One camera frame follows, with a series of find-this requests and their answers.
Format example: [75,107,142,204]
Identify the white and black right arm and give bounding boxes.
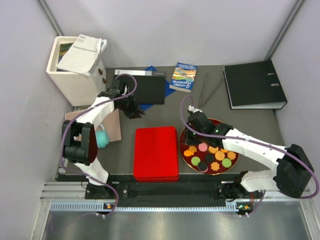
[183,108,320,199]

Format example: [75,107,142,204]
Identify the green macaron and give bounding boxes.
[221,158,232,168]
[191,156,201,167]

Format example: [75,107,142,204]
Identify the black flat notebook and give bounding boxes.
[114,69,167,105]

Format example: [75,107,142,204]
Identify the blue paperback book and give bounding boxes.
[169,62,198,93]

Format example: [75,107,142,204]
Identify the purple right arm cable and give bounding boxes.
[179,94,320,217]

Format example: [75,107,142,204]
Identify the pink notebook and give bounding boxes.
[65,109,122,142]

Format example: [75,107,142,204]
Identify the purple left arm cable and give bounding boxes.
[59,73,138,218]

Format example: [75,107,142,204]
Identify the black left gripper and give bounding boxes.
[117,94,146,120]

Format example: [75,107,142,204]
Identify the orange flower cookie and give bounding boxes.
[210,162,220,172]
[188,145,198,153]

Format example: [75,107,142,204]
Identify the pink macaron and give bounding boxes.
[198,142,208,152]

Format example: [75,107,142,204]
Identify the orange star cookie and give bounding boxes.
[227,151,237,160]

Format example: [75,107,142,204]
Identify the black pink sandwich cookie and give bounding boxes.
[197,161,208,173]

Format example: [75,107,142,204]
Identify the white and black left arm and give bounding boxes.
[60,74,145,200]

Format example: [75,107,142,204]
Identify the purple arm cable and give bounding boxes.
[59,73,138,218]
[179,94,320,217]

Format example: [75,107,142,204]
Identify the white paper manual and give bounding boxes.
[56,34,108,76]

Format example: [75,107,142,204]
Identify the orange round cracker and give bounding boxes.
[214,150,226,161]
[208,146,219,154]

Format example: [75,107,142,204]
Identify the red box lid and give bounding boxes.
[133,126,179,178]

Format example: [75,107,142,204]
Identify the dark red round plate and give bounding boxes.
[178,129,240,176]

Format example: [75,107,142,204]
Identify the metal tongs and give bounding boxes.
[198,73,224,108]

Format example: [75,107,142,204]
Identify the white storage box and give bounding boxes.
[46,36,107,107]

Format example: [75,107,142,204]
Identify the black ring binder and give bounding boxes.
[223,60,288,110]

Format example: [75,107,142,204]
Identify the red cookie box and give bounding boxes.
[135,176,179,183]

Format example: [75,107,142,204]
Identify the light blue headphones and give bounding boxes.
[95,123,110,149]

